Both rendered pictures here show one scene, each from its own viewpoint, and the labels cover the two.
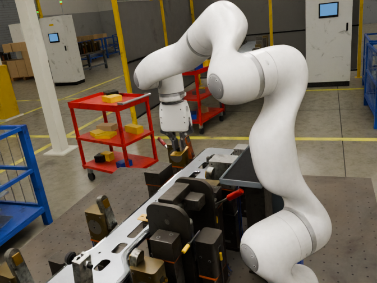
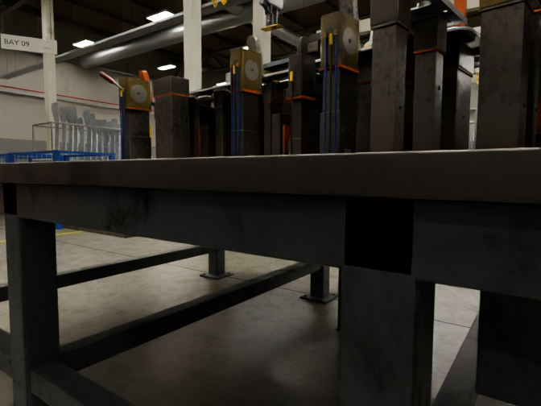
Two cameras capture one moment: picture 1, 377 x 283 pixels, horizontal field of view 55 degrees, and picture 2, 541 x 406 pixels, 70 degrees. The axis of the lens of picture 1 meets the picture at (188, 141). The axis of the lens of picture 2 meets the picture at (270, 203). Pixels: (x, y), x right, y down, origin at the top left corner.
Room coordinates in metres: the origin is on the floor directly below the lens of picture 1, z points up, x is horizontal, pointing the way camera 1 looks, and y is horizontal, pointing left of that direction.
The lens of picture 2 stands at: (0.83, 1.51, 0.68)
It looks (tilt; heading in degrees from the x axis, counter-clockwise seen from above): 4 degrees down; 283
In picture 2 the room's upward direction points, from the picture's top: straight up
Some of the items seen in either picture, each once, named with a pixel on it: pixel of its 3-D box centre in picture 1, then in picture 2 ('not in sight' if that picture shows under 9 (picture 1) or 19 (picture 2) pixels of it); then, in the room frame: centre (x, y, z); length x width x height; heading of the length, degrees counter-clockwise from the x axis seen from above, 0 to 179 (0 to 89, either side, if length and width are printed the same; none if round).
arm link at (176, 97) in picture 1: (172, 95); not in sight; (1.17, 0.03, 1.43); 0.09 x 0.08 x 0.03; 67
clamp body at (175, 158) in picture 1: (180, 174); (132, 125); (1.76, 0.06, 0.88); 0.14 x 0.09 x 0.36; 61
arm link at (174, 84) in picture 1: (167, 71); not in sight; (1.17, 0.04, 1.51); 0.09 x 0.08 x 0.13; 116
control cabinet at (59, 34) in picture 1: (60, 44); not in sight; (11.41, 3.44, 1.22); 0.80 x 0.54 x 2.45; 69
